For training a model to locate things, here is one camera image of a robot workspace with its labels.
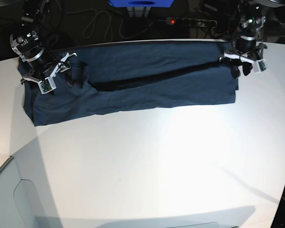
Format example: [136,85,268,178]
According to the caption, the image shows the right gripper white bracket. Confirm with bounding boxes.
[20,51,76,86]

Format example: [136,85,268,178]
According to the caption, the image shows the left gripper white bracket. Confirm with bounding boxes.
[218,35,268,80]

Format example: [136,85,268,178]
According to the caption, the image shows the dark blue T-shirt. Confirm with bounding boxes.
[23,40,238,126]

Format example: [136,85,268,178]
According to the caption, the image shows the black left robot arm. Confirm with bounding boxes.
[219,0,267,79]

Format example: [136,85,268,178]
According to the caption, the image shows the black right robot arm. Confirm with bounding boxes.
[9,0,76,91]

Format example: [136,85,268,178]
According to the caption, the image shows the metal stand legs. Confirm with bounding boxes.
[127,7,151,18]

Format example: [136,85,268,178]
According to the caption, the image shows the blue box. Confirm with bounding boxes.
[108,0,174,8]

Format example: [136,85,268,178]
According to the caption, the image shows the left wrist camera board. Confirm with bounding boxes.
[252,59,267,74]

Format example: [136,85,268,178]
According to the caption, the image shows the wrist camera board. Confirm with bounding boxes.
[252,59,267,74]
[38,77,56,94]

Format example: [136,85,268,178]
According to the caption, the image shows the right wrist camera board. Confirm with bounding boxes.
[38,77,56,94]

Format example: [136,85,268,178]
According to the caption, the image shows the black power strip red switch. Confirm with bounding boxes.
[164,17,218,29]

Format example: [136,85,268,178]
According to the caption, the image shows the grey coiled cable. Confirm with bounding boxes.
[83,0,155,41]

